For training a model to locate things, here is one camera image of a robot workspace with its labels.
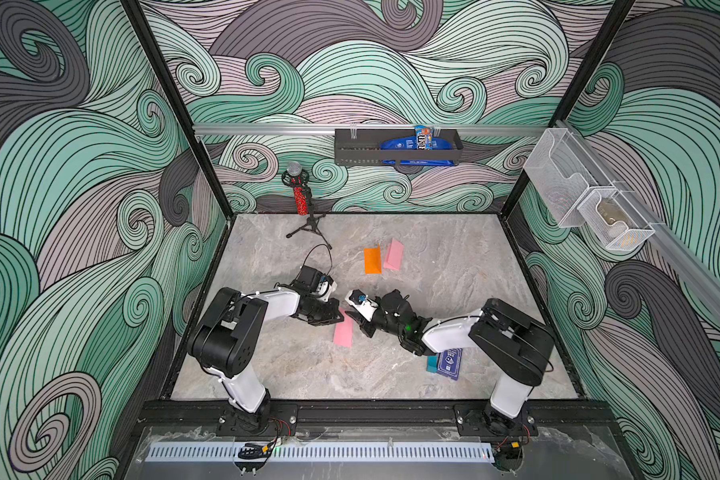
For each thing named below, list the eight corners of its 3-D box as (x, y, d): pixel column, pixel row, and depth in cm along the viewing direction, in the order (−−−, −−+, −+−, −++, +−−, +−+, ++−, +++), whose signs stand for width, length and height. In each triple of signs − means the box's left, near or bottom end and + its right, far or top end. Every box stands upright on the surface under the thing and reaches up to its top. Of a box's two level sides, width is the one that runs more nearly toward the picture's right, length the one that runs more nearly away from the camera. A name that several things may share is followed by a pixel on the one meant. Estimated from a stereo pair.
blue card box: (435, 371, 83) (437, 369, 81) (440, 345, 88) (442, 341, 86) (456, 379, 82) (458, 377, 80) (460, 352, 87) (462, 349, 85)
